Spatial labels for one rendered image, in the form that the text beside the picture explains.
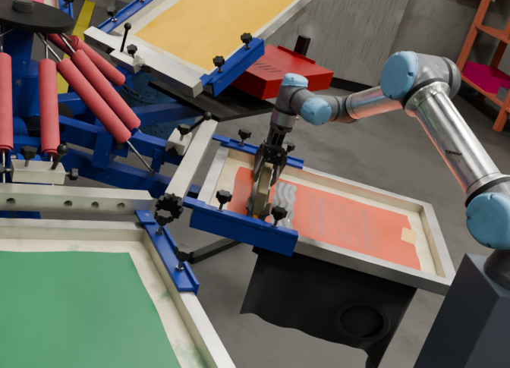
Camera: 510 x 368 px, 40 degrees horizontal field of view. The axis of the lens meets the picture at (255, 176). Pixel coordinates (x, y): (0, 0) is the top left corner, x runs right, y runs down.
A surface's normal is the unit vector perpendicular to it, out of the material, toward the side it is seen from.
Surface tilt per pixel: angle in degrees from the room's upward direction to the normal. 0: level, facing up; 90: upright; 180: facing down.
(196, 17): 32
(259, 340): 0
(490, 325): 90
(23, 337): 0
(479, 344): 90
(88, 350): 0
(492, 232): 93
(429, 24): 90
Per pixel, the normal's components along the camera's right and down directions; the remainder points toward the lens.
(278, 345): 0.27, -0.88
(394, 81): -0.86, -0.11
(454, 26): 0.14, 0.43
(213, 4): -0.07, -0.66
